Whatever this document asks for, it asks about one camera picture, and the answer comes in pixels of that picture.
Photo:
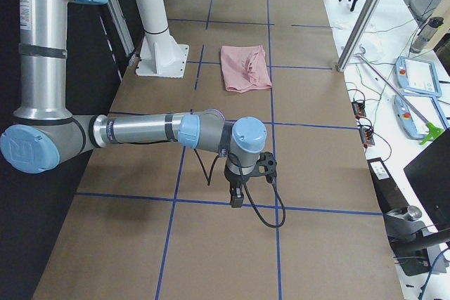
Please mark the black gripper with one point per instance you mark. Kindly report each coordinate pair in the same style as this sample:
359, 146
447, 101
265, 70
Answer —
233, 176

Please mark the pink Snoopy t-shirt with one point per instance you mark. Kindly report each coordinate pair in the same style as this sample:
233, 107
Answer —
244, 68

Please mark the orange black electronics board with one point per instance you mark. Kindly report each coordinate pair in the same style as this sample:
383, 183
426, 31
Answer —
358, 107

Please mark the black clamp device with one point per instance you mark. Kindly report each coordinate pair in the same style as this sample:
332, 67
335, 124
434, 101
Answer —
414, 246

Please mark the near teach pendant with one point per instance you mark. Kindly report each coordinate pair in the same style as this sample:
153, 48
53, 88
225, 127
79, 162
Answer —
411, 123

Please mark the teach pendant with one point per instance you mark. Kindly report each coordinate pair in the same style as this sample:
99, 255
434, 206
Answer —
418, 76
411, 123

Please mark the black laptop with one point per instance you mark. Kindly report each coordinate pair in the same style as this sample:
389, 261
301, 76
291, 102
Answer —
428, 175

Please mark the reacher grabber tool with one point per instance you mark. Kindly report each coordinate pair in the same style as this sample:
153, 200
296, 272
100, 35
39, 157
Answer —
433, 132

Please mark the far teach pendant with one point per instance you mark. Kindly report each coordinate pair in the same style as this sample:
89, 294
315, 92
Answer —
418, 76

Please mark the clear water bottle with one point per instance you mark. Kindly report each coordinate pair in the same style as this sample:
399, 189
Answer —
427, 31

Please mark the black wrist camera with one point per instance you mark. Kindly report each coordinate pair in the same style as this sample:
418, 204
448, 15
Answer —
266, 166

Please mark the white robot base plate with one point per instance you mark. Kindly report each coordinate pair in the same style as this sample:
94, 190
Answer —
160, 55

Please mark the aluminium frame post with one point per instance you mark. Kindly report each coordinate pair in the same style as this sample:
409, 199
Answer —
356, 34

